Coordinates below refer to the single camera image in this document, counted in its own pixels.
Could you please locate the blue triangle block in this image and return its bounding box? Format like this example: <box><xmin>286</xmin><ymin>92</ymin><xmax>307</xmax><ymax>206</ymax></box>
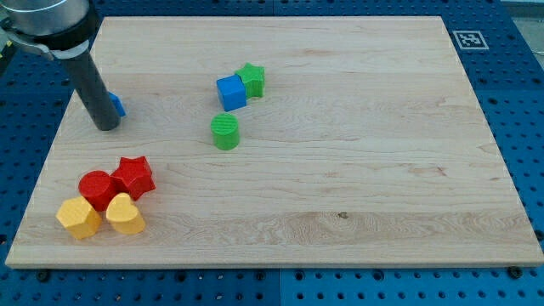
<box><xmin>109</xmin><ymin>92</ymin><xmax>126</xmax><ymax>117</ymax></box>

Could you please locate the wooden board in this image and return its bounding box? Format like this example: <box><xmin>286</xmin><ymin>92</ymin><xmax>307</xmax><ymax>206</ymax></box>
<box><xmin>6</xmin><ymin>16</ymin><xmax>543</xmax><ymax>269</ymax></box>

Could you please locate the green cylinder block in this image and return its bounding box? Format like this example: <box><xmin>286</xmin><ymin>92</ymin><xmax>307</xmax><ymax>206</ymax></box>
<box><xmin>211</xmin><ymin>113</ymin><xmax>240</xmax><ymax>150</ymax></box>

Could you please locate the blue cube block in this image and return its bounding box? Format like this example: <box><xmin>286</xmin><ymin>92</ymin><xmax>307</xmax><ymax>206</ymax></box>
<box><xmin>216</xmin><ymin>75</ymin><xmax>247</xmax><ymax>111</ymax></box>

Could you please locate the green star block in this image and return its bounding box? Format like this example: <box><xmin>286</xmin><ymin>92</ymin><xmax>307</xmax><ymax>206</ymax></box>
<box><xmin>235</xmin><ymin>62</ymin><xmax>265</xmax><ymax>99</ymax></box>

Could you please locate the red star block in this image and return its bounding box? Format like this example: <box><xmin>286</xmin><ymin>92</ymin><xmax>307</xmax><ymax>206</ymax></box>
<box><xmin>111</xmin><ymin>156</ymin><xmax>156</xmax><ymax>201</ymax></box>

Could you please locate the yellow heart block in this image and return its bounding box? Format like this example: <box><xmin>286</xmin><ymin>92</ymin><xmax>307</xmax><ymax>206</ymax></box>
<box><xmin>105</xmin><ymin>193</ymin><xmax>146</xmax><ymax>235</ymax></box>

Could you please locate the red cylinder block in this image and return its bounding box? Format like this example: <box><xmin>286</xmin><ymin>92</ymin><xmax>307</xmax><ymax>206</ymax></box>
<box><xmin>78</xmin><ymin>170</ymin><xmax>117</xmax><ymax>212</ymax></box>

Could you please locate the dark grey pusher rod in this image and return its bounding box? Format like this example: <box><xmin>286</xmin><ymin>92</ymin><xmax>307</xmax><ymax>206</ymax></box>
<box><xmin>57</xmin><ymin>48</ymin><xmax>121</xmax><ymax>131</ymax></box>

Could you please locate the yellow hexagon block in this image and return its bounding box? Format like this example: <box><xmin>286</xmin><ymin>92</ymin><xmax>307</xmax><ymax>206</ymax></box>
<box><xmin>55</xmin><ymin>196</ymin><xmax>102</xmax><ymax>240</ymax></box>

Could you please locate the white fiducial marker tag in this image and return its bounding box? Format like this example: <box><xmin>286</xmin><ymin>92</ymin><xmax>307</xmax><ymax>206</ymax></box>
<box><xmin>453</xmin><ymin>30</ymin><xmax>489</xmax><ymax>50</ymax></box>

